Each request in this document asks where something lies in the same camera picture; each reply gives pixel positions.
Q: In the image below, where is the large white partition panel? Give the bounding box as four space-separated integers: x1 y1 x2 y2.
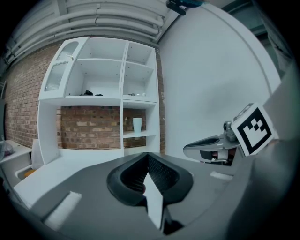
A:
158 4 282 165

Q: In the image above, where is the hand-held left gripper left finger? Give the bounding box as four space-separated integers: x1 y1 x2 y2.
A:
106 151 149 207

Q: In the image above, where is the white side table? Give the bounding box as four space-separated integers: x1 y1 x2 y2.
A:
0 139 33 169

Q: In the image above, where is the clear plastic bag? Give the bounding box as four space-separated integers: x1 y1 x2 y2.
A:
0 140 14 157

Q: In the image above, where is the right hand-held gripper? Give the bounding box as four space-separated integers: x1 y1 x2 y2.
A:
182 102 278 166

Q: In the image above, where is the bundle of white ceiling pipes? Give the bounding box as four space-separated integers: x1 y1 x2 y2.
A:
4 0 171 63

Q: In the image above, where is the black item on shelf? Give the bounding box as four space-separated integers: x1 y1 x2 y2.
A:
79 90 103 96

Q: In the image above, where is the white desk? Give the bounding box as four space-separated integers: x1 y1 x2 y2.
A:
13 147 165 207

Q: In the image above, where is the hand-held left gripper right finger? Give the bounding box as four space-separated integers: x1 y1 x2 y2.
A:
147 151 194 205

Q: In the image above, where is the white glass cabinet door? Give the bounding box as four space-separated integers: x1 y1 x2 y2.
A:
44 37 90 99

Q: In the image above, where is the white chair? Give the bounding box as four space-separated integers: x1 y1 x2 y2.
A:
15 164 37 181

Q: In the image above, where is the black overhead device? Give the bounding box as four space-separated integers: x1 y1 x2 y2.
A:
166 0 203 16

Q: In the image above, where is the pale cup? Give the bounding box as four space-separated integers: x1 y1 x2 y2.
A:
132 118 143 133

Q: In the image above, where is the white shelf unit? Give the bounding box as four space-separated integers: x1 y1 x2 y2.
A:
37 36 159 165

